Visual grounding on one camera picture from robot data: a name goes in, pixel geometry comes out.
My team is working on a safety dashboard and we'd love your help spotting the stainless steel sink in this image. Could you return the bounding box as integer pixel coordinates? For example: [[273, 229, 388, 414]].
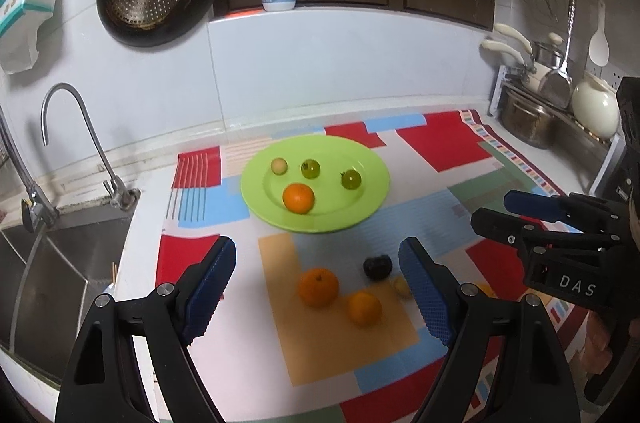
[[1, 204, 134, 384]]

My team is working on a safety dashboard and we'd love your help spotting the stainless steel pot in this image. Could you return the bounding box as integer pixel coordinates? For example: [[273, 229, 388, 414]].
[[499, 88, 558, 150]]

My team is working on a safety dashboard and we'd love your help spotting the yellow-green fruit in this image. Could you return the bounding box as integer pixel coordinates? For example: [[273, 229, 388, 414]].
[[392, 276, 412, 299]]

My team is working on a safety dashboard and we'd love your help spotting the colourful patterned table mat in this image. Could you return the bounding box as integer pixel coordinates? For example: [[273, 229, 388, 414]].
[[156, 110, 576, 422]]

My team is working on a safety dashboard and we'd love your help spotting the small beige round fruit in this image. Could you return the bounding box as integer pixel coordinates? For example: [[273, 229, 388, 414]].
[[270, 157, 288, 175]]

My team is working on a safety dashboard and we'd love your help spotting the green tomato middle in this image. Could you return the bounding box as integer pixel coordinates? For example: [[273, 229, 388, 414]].
[[300, 158, 320, 179]]

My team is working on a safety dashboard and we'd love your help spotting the dark plum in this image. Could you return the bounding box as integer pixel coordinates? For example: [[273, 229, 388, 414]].
[[362, 254, 393, 282]]

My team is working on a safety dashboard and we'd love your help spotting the person's right hand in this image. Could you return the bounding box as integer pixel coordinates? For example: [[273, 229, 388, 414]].
[[580, 311, 613, 374]]

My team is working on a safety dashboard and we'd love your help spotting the large pull-down faucet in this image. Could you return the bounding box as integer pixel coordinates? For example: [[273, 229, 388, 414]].
[[0, 109, 58, 233]]

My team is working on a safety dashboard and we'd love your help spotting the white rice spoon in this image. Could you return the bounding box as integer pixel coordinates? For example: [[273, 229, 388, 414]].
[[588, 0, 610, 68]]

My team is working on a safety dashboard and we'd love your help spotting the smaller orange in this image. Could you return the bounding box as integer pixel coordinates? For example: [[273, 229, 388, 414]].
[[347, 291, 383, 327]]

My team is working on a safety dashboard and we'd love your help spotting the green tomato right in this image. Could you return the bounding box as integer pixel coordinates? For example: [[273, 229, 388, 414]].
[[341, 168, 362, 190]]

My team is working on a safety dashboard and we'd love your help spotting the metal spatula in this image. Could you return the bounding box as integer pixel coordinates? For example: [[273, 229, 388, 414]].
[[539, 0, 576, 110]]

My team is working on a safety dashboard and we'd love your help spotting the large orange with stem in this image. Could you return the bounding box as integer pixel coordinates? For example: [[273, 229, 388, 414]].
[[297, 268, 340, 309]]

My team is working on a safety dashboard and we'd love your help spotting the cream handled pan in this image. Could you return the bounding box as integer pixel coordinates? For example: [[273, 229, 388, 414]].
[[494, 23, 564, 68], [480, 39, 550, 94]]

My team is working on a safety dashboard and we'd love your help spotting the cream handled pan upper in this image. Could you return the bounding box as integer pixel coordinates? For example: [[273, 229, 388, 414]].
[[494, 23, 564, 68]]

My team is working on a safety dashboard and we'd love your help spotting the cream handled pan lower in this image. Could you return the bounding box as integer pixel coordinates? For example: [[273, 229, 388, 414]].
[[480, 39, 550, 94]]

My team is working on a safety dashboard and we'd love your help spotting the white ceramic pot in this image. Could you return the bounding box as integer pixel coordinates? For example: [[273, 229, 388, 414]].
[[570, 73, 620, 140]]

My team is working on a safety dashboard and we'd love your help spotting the thin gooseneck faucet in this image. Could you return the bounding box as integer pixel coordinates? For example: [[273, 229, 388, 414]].
[[39, 82, 140, 212]]

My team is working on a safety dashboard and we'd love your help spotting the orange on plate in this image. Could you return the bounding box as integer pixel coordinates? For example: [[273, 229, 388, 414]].
[[282, 183, 314, 215]]

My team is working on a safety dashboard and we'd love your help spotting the big orange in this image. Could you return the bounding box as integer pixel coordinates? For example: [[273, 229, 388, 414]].
[[477, 283, 498, 299]]

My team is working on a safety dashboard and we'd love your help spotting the green tomato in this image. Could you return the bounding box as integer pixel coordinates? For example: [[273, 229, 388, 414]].
[[300, 158, 320, 179], [341, 168, 362, 190]]

